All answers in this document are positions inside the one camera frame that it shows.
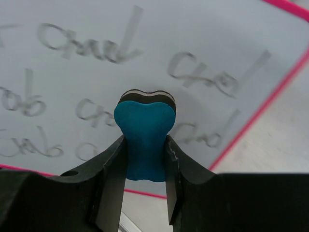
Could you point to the blue bone-shaped eraser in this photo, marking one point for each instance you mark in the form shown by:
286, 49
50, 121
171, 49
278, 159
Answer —
145, 119

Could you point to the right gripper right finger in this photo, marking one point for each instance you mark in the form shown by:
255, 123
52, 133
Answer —
202, 201

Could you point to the pink framed whiteboard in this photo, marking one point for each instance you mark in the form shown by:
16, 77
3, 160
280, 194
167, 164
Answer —
64, 65

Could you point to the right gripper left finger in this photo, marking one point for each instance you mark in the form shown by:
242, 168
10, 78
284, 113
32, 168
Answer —
87, 198

